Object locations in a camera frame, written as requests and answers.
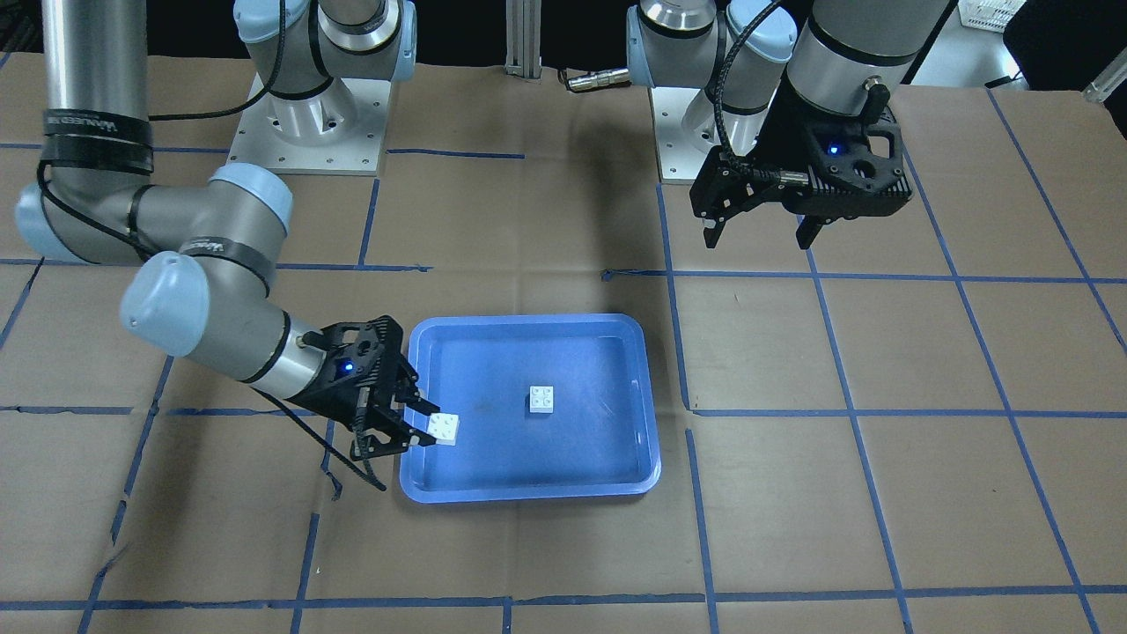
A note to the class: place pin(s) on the silver metal connector plug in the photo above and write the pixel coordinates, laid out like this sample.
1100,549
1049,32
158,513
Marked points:
598,80

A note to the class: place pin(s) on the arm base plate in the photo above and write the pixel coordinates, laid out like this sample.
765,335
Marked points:
684,131
338,132

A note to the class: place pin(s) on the brown paper table cover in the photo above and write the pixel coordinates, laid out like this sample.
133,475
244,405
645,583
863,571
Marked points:
918,425

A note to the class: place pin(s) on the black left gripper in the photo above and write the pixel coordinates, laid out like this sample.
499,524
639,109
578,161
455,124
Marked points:
778,138

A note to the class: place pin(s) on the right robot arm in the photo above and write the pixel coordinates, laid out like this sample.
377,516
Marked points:
205,256

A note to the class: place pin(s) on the blue plastic tray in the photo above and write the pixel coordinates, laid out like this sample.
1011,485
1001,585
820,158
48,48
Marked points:
603,438

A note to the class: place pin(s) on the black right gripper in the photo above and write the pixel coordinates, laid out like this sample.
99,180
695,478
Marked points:
327,395

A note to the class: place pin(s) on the aluminium frame post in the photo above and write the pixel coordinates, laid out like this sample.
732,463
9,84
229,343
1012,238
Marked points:
523,20

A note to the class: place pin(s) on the white block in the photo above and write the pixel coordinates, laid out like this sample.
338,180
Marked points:
444,428
541,400

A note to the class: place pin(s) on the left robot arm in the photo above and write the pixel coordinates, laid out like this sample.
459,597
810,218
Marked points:
740,55

